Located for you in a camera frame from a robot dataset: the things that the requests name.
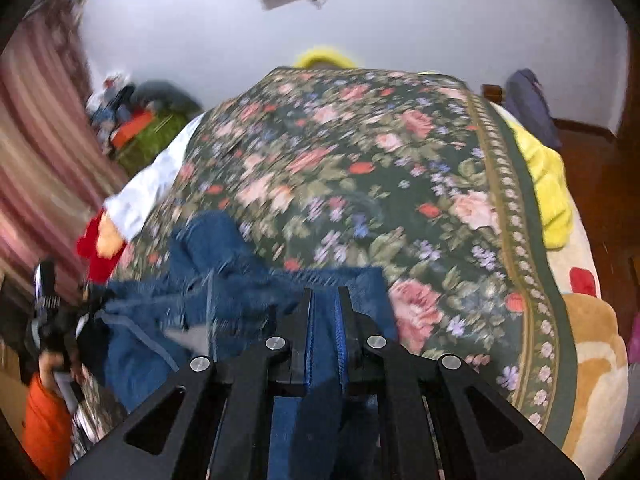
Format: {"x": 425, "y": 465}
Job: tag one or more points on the cream printed blanket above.
{"x": 595, "y": 360}

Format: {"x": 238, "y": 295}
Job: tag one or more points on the dark floral blanket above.
{"x": 375, "y": 160}

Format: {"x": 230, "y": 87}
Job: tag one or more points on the pale blue cloth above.
{"x": 145, "y": 190}

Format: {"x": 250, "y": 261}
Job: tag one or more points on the blue denim jacket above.
{"x": 240, "y": 290}

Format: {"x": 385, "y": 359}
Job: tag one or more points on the grey backpack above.
{"x": 530, "y": 105}

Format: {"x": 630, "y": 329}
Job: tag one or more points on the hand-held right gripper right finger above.
{"x": 350, "y": 340}

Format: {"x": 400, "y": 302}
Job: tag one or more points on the red plush toy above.
{"x": 92, "y": 247}

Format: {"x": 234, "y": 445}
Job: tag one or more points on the wooden bedpost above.
{"x": 492, "y": 94}

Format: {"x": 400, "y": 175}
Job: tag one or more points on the orange box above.
{"x": 132, "y": 129}

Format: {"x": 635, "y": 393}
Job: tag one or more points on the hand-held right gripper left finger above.
{"x": 302, "y": 330}

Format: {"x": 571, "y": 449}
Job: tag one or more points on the wooden door frame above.
{"x": 627, "y": 85}

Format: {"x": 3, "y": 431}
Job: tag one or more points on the person's left hand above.
{"x": 50, "y": 362}

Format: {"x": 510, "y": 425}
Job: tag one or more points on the striped pink curtain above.
{"x": 40, "y": 135}

